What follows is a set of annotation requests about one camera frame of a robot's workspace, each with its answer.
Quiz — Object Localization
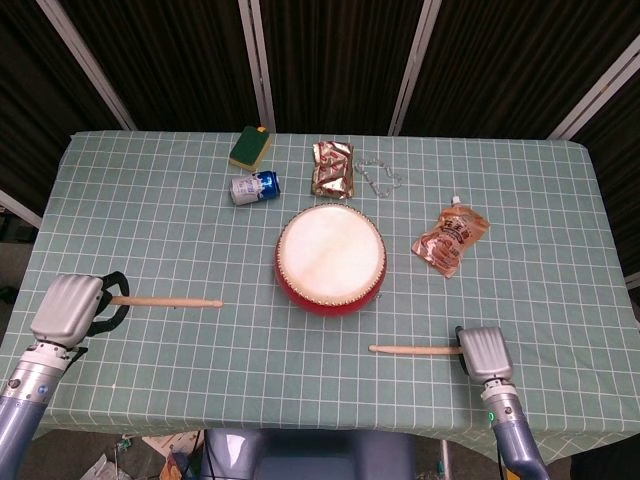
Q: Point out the wooden drumstick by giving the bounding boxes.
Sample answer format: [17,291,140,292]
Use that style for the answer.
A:
[109,295,224,309]
[368,343,464,357]

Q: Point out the orange printed box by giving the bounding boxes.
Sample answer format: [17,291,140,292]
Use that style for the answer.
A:
[159,449,190,480]

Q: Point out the green and yellow sponge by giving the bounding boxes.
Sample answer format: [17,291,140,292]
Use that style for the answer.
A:
[228,125,274,172]

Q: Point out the red drum with white skin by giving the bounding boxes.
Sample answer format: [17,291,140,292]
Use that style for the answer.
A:
[273,204,389,318]

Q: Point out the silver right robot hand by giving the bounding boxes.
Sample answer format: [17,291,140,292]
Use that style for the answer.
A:
[453,325,515,386]

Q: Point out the white paper sheet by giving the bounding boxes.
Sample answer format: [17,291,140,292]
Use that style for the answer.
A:
[79,452,124,480]

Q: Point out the green checked tablecloth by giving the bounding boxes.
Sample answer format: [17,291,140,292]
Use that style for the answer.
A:
[0,130,640,460]

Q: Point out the blue-grey robot torso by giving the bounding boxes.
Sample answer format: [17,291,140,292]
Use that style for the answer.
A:
[202,428,419,480]

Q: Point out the blue and silver drink can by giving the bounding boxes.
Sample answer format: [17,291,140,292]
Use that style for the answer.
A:
[228,169,282,207]

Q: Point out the gold and red foil packet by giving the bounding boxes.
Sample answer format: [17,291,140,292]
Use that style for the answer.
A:
[310,140,357,200]

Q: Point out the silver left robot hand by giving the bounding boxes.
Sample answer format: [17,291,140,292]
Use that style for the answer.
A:
[29,271,131,349]

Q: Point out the orange spouted sauce pouch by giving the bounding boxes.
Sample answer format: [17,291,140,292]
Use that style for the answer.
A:
[410,195,491,279]

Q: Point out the white partition frame post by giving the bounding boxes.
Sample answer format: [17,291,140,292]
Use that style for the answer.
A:
[37,0,137,131]
[387,0,442,136]
[0,189,44,229]
[237,0,277,134]
[547,34,640,141]

